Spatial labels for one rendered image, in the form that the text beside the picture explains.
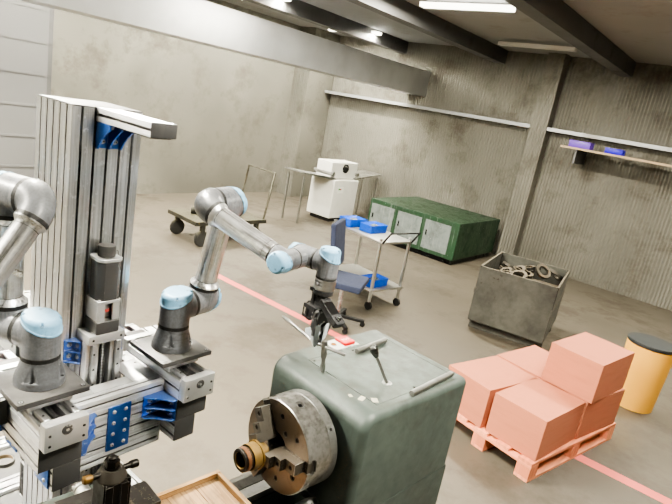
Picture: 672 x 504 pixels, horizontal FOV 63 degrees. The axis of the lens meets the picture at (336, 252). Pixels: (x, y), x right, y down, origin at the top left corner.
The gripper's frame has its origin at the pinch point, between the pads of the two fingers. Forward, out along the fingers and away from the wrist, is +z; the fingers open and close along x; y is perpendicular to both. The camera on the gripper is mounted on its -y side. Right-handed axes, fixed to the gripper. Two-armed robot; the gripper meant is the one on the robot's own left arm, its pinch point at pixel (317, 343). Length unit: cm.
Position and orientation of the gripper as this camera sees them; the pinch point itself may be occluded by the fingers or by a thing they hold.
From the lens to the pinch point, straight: 200.6
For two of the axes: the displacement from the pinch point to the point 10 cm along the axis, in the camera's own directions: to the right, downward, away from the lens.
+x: -7.1, 0.6, -7.1
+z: -1.8, 9.5, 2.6
